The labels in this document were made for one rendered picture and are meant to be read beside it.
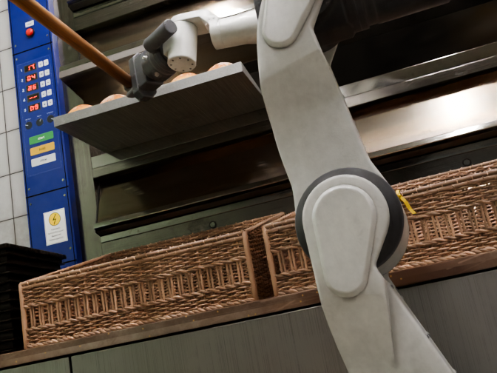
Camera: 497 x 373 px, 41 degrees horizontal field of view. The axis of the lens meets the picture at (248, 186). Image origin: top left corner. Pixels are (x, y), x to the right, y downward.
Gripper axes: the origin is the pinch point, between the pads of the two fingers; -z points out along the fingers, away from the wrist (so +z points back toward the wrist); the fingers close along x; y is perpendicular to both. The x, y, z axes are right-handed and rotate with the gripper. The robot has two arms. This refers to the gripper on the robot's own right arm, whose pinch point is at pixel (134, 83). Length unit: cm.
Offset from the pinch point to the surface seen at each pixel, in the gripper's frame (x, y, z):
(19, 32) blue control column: 48, 3, -62
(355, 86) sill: -3, -59, 23
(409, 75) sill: -4, -67, 35
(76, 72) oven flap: 20.0, -2.2, -34.4
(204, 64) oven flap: 17.0, -34.2, -12.6
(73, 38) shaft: -1.0, 24.6, 18.0
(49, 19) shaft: -1.0, 32.1, 23.2
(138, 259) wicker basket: -47.1, 10.9, 8.4
